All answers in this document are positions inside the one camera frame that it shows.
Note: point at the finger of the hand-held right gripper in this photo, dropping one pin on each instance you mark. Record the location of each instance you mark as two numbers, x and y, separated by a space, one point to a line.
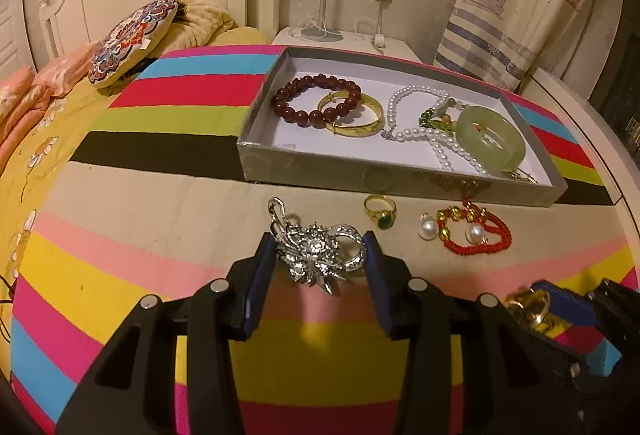
570 305
555 347

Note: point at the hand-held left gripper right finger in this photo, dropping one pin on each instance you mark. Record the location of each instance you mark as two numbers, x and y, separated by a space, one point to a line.
377 280

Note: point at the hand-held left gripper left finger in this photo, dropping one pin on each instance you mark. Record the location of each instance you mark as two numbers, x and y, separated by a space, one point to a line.
260 285

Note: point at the silver flower brooch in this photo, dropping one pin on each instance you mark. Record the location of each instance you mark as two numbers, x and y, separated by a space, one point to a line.
315 247

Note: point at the pearl earring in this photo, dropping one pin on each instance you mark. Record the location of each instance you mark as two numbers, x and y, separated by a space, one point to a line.
427 230
475 234

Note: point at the grey cardboard box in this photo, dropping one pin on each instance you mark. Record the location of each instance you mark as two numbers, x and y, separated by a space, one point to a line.
300 165

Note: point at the wide gold bangle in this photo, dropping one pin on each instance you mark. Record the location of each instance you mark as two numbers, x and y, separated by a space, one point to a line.
370 127

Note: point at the green jade bangle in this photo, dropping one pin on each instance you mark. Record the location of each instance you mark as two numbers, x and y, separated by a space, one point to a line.
470 142

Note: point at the striped colourful blanket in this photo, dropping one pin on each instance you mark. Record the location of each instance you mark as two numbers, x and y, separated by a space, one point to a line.
150 215

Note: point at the white nightstand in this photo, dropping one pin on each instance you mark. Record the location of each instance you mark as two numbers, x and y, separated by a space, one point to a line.
350 47

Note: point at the white power adapter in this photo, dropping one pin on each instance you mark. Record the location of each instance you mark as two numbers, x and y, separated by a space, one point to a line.
379 41

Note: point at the yellow floral bed sheet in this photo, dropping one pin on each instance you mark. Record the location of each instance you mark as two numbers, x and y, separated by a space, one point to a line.
30 175

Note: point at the beige plush blanket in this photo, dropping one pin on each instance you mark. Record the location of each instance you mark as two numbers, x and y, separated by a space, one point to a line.
210 20

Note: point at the round patterned cushion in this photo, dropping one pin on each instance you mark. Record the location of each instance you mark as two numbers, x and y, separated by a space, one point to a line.
130 42

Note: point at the orange quilt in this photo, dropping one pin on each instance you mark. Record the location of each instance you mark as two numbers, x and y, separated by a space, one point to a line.
35 80

